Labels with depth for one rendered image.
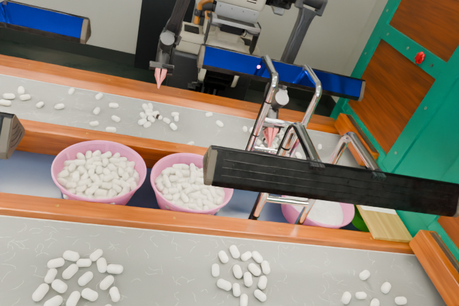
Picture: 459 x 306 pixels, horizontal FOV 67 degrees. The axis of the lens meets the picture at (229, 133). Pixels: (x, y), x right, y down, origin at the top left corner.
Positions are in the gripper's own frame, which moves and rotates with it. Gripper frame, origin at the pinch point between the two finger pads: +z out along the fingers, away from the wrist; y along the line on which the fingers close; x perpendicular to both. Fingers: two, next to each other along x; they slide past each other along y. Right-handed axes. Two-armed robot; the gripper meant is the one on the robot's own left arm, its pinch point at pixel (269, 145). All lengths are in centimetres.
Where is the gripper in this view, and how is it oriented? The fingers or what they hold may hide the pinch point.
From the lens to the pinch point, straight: 140.9
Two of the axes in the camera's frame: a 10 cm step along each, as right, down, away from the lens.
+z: -1.0, 9.6, -2.7
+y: 9.6, 1.6, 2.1
